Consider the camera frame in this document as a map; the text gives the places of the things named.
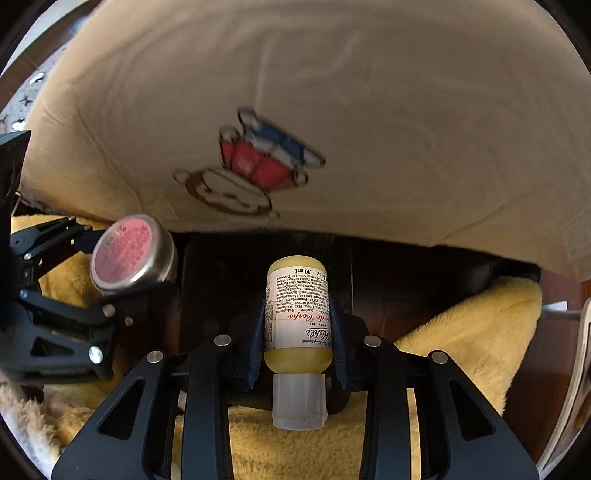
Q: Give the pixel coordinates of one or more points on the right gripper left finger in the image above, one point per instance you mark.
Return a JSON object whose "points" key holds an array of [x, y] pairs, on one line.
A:
{"points": [[130, 435]]}

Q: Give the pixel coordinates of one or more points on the yellow fluffy blanket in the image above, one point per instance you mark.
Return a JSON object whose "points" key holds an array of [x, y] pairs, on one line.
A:
{"points": [[393, 288]]}

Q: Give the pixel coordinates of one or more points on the grey patterned duvet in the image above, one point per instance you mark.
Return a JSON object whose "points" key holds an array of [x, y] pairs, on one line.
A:
{"points": [[14, 114]]}

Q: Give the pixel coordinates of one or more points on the beige cartoon print blanket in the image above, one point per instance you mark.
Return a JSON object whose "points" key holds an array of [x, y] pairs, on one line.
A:
{"points": [[460, 123]]}

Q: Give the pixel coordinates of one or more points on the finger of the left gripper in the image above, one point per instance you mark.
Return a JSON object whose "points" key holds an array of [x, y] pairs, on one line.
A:
{"points": [[147, 304], [40, 248]]}

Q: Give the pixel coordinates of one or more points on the small yellow lotion bottle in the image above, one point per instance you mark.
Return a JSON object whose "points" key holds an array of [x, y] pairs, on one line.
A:
{"points": [[298, 341]]}

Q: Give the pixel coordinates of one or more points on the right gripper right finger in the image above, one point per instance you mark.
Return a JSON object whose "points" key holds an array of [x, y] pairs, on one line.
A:
{"points": [[431, 405]]}

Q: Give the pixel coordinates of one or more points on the round metal tin pink label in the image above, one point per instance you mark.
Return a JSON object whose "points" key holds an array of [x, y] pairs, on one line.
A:
{"points": [[136, 251]]}

